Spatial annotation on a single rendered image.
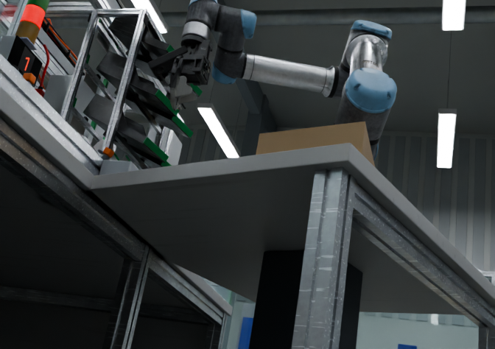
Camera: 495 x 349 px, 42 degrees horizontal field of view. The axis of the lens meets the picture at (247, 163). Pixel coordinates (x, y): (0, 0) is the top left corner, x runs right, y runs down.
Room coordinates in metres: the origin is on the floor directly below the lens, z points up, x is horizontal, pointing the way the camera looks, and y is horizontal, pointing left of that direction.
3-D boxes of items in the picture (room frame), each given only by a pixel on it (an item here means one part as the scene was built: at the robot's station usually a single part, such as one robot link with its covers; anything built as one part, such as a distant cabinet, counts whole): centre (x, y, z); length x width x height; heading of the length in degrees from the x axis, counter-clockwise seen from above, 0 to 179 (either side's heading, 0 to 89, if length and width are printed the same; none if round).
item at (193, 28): (1.54, 0.20, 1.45); 0.08 x 0.08 x 0.05
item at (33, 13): (1.41, 0.60, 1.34); 0.05 x 0.05 x 0.05
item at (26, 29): (1.41, 0.60, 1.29); 0.05 x 0.05 x 0.05
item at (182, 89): (1.52, 0.20, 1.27); 0.06 x 0.03 x 0.09; 73
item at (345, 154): (1.40, -0.14, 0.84); 0.90 x 0.70 x 0.03; 142
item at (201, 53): (1.53, 0.20, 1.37); 0.09 x 0.08 x 0.12; 73
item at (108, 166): (1.41, 0.25, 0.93); 0.21 x 0.07 x 0.06; 163
